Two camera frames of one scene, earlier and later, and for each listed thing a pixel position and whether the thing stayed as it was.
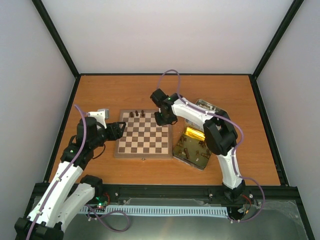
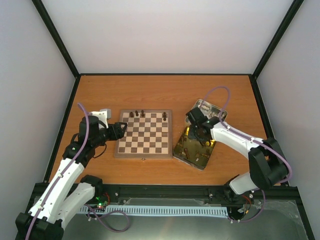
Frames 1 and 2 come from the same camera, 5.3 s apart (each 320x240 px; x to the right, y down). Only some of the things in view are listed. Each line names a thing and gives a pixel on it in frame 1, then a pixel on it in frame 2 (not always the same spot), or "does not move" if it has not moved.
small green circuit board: [101, 204] does not move
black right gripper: [159, 122] -> [191, 135]
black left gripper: [116, 133] does not move
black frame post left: [58, 40] does not move
